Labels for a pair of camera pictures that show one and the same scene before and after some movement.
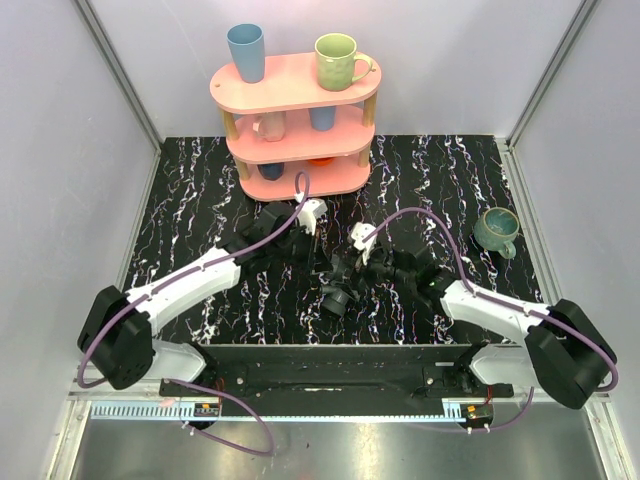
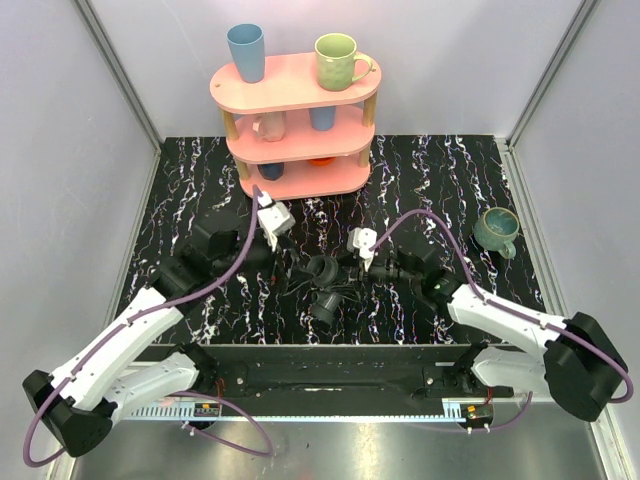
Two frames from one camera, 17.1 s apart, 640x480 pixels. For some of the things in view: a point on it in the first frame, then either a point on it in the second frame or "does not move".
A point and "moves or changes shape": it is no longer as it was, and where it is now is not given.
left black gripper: [314, 248] -> [282, 259]
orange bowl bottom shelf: [321, 161] does not move
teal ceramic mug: [497, 230] does not move
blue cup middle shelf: [322, 118] does not move
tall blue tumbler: [247, 41] does not move
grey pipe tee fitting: [334, 300] moves or changes shape
